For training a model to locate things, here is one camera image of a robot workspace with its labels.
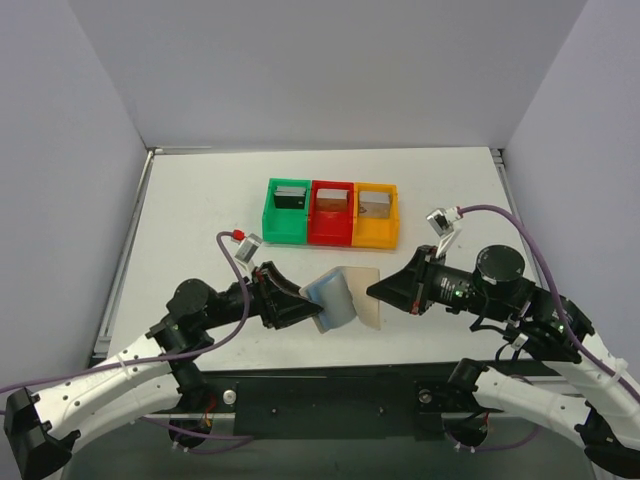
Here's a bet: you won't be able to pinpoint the beige leather card holder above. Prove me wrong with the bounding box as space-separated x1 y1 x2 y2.
338 266 381 330

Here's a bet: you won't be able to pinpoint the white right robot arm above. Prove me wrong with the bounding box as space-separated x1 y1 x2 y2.
367 245 639 479

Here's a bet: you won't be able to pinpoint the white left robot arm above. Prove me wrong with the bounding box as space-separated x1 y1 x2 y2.
3 262 322 479

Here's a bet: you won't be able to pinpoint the cards in yellow bin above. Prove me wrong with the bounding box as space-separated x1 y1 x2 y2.
358 190 392 219

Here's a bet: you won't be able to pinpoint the black cards in green bin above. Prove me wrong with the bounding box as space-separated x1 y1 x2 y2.
273 185 307 210

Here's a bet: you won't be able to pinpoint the cards in red bin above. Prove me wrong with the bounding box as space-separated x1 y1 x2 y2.
315 188 349 212

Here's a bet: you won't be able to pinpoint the yellow plastic bin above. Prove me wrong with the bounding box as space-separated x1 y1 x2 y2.
352 182 400 250

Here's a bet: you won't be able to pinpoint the green plastic bin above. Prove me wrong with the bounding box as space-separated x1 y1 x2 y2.
262 178 311 245

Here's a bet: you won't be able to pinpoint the red plastic bin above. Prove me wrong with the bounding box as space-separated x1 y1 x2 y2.
307 180 354 247

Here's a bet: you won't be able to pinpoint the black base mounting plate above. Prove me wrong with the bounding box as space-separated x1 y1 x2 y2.
170 363 484 440

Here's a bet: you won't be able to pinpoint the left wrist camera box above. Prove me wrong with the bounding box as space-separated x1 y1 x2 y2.
234 234 263 265

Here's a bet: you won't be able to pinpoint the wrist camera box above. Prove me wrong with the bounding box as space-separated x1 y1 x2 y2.
426 207 462 258
234 234 263 265

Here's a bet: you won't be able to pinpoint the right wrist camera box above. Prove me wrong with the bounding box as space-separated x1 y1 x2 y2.
426 207 462 258

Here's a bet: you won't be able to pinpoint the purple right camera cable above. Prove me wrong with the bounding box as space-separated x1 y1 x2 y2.
452 203 640 454

